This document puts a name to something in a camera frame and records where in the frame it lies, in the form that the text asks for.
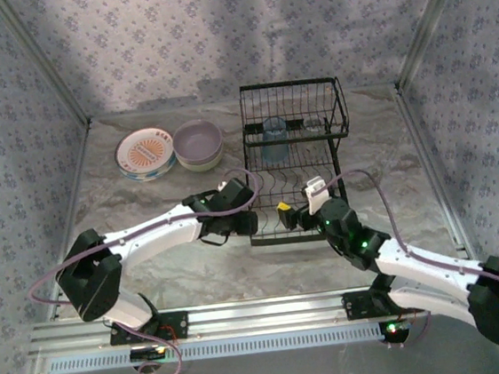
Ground pale green bowl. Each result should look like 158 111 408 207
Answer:
175 147 226 176

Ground purple bowl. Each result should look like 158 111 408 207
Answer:
170 116 226 169

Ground blue white striped plate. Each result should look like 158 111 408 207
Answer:
115 156 179 186

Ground black wire dish rack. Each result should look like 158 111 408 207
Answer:
234 75 361 249

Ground clear drinking glass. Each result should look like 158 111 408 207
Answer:
304 115 328 135

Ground white orange sunburst plate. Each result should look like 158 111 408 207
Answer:
112 123 178 176

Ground blue plastic cup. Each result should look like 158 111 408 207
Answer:
257 115 292 165

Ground right small circuit board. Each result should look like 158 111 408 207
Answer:
378 316 413 346

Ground small circuit board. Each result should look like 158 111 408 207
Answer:
378 316 413 346
129 344 170 364

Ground left small circuit board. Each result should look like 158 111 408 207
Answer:
129 344 170 364

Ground left thin black cable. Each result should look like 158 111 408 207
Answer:
198 231 233 249

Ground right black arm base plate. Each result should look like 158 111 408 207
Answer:
342 283 427 322

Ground aluminium mounting rail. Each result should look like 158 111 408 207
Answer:
27 282 424 359

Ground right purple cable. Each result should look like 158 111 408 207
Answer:
317 154 499 355

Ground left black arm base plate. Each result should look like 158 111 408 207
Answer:
107 308 191 347

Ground grey slotted cable duct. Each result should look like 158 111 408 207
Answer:
46 322 385 374

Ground aluminium frame post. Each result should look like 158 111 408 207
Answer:
385 0 487 93
0 0 93 134

